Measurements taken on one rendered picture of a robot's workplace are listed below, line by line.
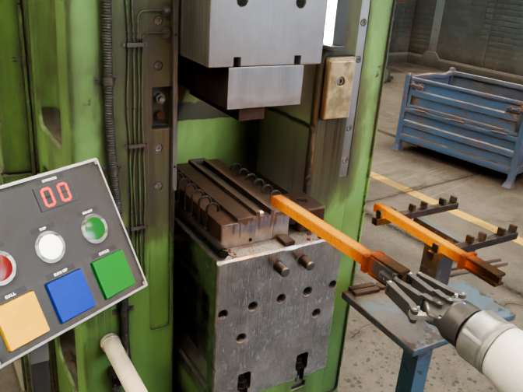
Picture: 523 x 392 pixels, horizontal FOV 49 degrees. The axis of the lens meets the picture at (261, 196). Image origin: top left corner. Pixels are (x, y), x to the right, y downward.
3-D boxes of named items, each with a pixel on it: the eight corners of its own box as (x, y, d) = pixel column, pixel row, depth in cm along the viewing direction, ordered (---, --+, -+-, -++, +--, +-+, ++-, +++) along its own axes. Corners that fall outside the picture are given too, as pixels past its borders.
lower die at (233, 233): (287, 235, 152) (290, 206, 149) (220, 249, 142) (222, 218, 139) (216, 180, 185) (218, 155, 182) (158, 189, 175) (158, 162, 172)
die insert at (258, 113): (264, 118, 147) (265, 96, 144) (238, 120, 143) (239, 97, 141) (212, 92, 170) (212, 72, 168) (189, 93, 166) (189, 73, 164)
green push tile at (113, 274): (136, 283, 114) (122, 248, 113) (107, 299, 108) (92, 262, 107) (131, 284, 115) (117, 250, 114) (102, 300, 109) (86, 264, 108)
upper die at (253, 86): (300, 104, 138) (303, 64, 135) (226, 110, 128) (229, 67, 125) (221, 70, 171) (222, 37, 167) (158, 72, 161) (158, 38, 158)
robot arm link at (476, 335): (513, 366, 92) (483, 345, 97) (528, 320, 89) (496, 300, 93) (475, 383, 88) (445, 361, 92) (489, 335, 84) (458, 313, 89)
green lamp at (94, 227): (109, 239, 111) (108, 219, 109) (85, 243, 108) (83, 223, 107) (104, 232, 113) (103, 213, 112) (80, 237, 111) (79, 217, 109)
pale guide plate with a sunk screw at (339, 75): (349, 117, 164) (356, 57, 157) (324, 120, 159) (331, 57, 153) (344, 115, 165) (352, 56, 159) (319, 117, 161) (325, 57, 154)
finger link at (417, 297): (440, 322, 98) (435, 324, 97) (391, 290, 106) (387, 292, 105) (445, 302, 96) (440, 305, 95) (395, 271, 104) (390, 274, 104)
